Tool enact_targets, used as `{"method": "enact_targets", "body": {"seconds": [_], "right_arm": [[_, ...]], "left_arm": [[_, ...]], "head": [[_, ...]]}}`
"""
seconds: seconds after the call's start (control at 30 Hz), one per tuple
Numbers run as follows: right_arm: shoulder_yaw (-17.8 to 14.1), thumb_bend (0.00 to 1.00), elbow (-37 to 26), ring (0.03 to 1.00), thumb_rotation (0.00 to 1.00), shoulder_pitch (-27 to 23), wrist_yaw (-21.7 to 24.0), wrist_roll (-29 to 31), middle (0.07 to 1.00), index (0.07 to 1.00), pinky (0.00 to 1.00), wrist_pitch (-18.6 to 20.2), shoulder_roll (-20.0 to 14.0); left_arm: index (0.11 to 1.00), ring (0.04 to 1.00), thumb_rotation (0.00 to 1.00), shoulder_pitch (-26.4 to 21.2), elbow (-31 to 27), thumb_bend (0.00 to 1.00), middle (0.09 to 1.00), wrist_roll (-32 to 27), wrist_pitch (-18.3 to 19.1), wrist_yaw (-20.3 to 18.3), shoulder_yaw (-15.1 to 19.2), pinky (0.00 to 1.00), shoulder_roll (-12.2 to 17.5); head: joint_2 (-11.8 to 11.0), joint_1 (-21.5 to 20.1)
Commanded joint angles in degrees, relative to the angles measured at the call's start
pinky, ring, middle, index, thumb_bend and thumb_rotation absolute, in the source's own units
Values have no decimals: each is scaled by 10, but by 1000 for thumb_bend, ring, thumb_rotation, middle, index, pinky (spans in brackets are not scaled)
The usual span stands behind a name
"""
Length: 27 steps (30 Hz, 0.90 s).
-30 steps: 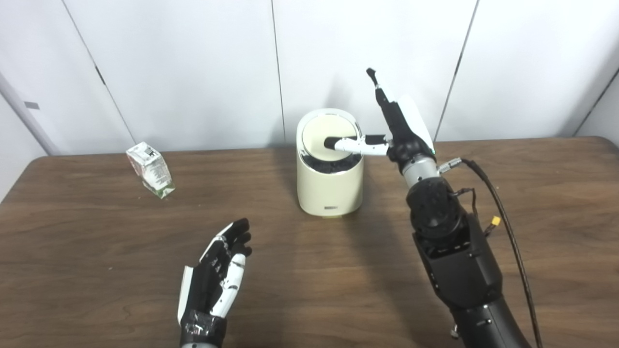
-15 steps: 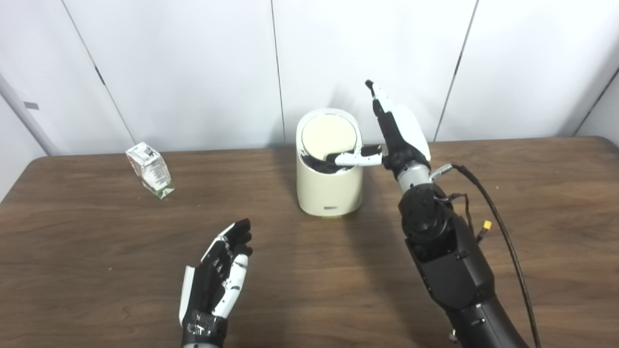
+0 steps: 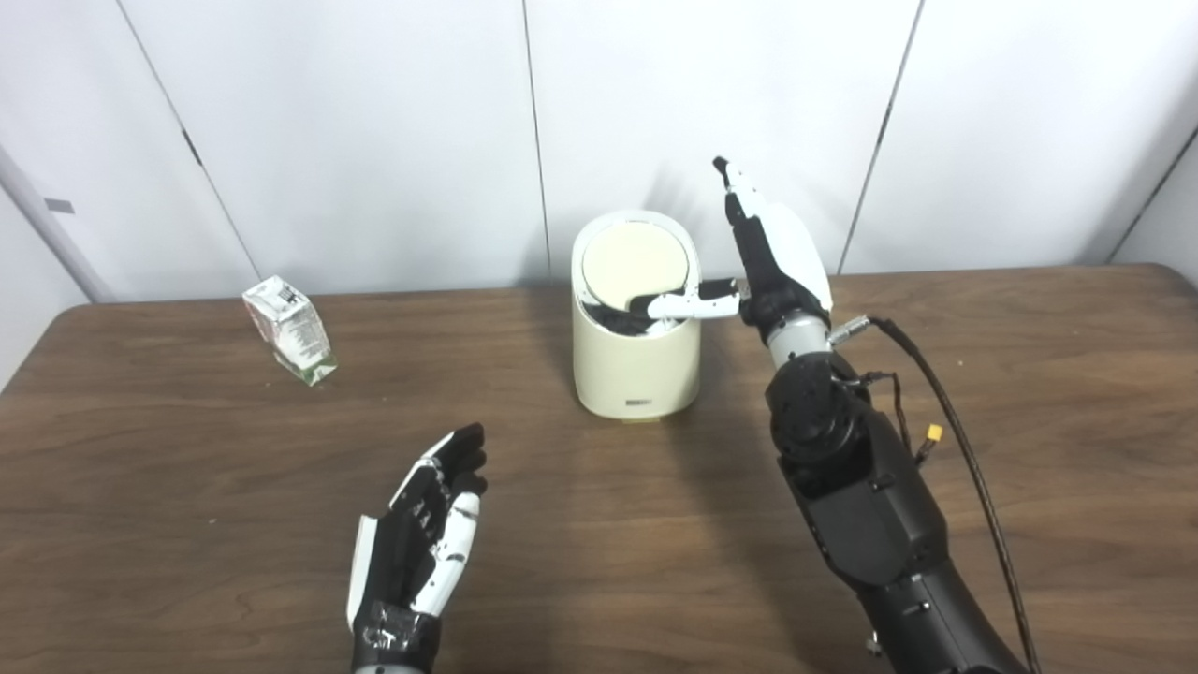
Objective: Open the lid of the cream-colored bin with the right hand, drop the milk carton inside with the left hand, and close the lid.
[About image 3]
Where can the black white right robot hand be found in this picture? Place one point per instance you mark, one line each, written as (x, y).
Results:
(781, 262)

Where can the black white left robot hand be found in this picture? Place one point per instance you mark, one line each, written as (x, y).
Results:
(407, 552)

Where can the cream round bin lid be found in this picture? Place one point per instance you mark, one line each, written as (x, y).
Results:
(632, 262)

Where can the cream-colored bin body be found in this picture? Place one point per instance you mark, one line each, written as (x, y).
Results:
(636, 370)

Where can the white green milk carton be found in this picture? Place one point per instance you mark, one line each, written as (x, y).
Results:
(290, 328)

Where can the gray tape label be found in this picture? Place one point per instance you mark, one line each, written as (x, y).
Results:
(59, 206)

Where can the black wall panel clip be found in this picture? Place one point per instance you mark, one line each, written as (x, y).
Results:
(192, 150)

